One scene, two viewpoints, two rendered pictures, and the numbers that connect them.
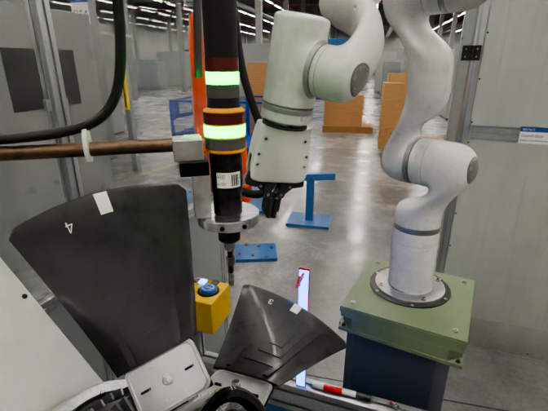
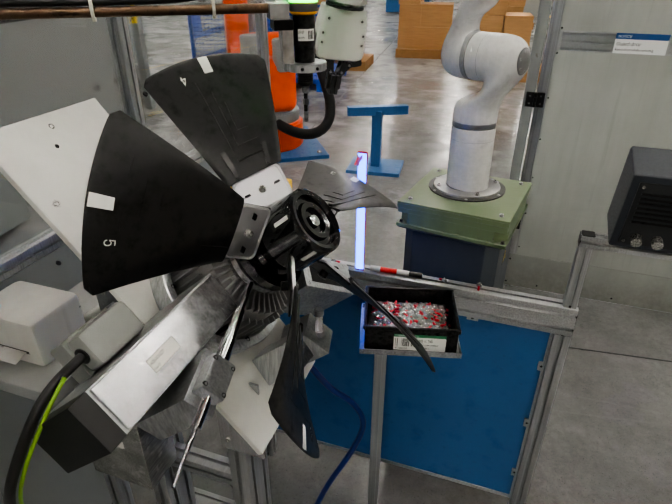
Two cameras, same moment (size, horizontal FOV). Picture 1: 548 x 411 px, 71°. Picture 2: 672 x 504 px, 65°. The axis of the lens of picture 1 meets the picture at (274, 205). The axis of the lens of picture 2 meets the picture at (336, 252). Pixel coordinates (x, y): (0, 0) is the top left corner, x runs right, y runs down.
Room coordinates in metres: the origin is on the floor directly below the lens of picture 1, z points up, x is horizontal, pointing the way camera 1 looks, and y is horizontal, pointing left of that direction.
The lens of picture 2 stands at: (-0.47, 0.01, 1.60)
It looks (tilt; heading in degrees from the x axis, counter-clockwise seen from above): 30 degrees down; 359
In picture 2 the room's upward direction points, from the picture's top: straight up
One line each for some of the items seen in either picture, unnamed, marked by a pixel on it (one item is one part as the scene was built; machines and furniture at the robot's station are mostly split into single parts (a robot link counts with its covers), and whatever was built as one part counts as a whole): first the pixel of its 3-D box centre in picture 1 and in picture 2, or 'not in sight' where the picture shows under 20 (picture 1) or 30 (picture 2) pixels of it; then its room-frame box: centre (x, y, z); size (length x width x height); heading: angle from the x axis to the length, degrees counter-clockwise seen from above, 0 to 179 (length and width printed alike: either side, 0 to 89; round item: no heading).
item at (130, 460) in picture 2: not in sight; (127, 428); (0.31, 0.44, 0.73); 0.15 x 0.09 x 0.22; 70
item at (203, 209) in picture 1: (218, 180); (298, 36); (0.41, 0.06, 1.49); 0.09 x 0.07 x 0.10; 105
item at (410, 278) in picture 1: (413, 257); (470, 156); (0.96, -0.39, 1.10); 0.19 x 0.19 x 0.18
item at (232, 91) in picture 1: (223, 90); not in sight; (0.41, 0.05, 1.58); 0.03 x 0.03 x 0.01
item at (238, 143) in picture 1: (225, 141); (303, 6); (0.41, 0.05, 1.53); 0.04 x 0.04 x 0.01
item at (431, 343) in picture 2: not in sight; (409, 318); (0.53, -0.18, 0.85); 0.22 x 0.17 x 0.07; 84
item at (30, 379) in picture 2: not in sight; (71, 333); (0.49, 0.61, 0.85); 0.36 x 0.24 x 0.03; 160
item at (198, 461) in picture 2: not in sight; (207, 464); (0.36, 0.30, 0.56); 0.19 x 0.04 x 0.04; 70
